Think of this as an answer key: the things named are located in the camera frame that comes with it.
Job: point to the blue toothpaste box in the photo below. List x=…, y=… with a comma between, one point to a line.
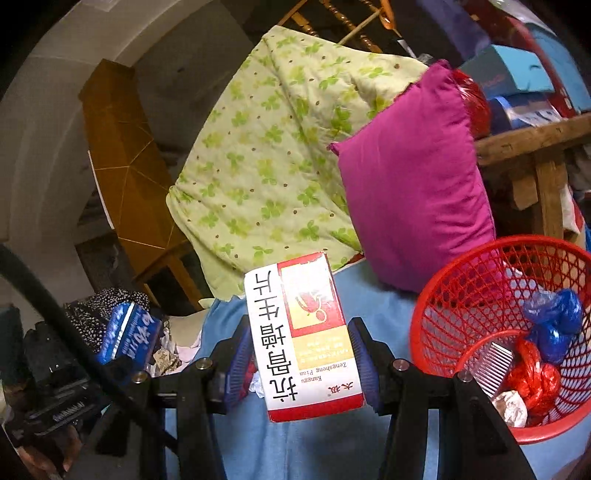
x=131, y=331

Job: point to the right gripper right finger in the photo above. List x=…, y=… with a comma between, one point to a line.
x=474, y=440

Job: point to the light blue tissue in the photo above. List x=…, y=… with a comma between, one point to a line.
x=256, y=385

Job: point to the wooden bed headboard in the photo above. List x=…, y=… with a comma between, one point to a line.
x=364, y=25

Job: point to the light blue shoe box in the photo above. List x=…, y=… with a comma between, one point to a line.
x=506, y=71

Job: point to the wooden round table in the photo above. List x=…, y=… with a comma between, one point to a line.
x=524, y=171

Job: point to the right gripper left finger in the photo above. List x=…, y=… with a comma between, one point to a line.
x=183, y=405

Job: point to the red plastic bag trash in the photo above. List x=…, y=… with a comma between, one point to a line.
x=250, y=372

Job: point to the brown wooden cabinet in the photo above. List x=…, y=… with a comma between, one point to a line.
x=133, y=181

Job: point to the red yellow medicine box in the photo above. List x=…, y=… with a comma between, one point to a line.
x=300, y=339

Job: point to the black white dotted cloth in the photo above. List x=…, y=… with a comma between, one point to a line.
x=90, y=316

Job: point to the navy blue bag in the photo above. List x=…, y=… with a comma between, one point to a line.
x=442, y=29

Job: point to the magenta pillow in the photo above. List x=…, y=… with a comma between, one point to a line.
x=413, y=188

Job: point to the red plastic mesh basket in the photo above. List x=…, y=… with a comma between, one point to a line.
x=477, y=300

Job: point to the white crumpled paper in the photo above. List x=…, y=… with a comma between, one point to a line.
x=511, y=407

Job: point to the red knotted bag in basket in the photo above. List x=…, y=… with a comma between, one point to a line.
x=537, y=382

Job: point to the green clover quilt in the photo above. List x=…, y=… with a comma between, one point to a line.
x=260, y=184

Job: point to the blue plastic bag trash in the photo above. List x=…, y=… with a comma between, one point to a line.
x=557, y=320

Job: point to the blue plastic storage bin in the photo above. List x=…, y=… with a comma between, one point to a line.
x=564, y=64

